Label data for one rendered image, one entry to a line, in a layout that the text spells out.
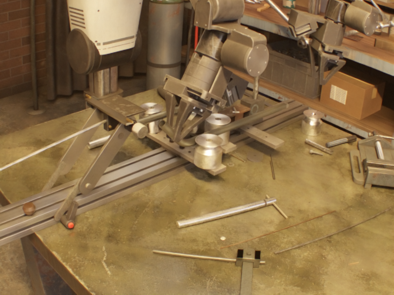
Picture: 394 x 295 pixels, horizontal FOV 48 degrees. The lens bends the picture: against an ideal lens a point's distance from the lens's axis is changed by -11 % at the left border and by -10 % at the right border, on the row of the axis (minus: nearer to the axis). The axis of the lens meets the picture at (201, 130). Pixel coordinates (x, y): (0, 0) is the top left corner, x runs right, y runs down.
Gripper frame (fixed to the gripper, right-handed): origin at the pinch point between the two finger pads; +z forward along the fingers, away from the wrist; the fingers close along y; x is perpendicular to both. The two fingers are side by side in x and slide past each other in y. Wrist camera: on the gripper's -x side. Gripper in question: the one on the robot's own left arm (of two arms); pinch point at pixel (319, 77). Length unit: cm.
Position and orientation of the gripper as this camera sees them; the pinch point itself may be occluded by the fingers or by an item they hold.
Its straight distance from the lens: 113.3
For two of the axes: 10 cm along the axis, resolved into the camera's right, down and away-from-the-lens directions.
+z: -2.3, 8.9, 4.0
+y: 1.8, 4.4, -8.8
